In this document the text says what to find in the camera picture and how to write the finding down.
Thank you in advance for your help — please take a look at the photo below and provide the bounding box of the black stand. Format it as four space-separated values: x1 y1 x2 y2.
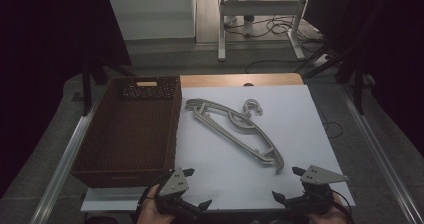
301 43 368 116
81 55 136 116

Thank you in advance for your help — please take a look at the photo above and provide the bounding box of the person's left hand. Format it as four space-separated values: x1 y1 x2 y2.
136 183 176 224

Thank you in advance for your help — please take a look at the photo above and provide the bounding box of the aluminium rail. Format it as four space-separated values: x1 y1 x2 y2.
339 83 424 224
29 113 96 224

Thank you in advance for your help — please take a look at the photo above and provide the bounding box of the white board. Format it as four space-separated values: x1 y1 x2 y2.
80 84 356 212

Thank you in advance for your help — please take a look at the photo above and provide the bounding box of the brown woven basket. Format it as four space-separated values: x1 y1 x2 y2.
70 76 183 189

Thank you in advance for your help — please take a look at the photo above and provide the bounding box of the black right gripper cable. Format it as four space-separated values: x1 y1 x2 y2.
331 189 355 224

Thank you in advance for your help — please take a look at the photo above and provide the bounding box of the black floor cable tangle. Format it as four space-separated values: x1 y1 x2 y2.
224 15 326 44

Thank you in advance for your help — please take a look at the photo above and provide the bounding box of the white power strip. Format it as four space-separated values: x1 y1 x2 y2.
313 53 331 68

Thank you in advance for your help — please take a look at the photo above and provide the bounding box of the white metal desk frame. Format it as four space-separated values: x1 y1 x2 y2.
217 0 313 62

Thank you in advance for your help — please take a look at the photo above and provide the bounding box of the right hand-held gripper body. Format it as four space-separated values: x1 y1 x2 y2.
284 164 350 216

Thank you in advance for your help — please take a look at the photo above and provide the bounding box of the white cabinet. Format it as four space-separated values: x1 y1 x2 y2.
107 0 197 41

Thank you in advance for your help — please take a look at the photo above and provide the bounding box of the thin black cable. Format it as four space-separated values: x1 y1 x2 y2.
313 97 344 140

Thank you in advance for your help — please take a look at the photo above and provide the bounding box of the person's right hand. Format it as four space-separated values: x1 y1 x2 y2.
307 193 350 224

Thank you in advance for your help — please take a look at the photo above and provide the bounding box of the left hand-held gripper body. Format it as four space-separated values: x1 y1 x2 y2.
154 168 202 222

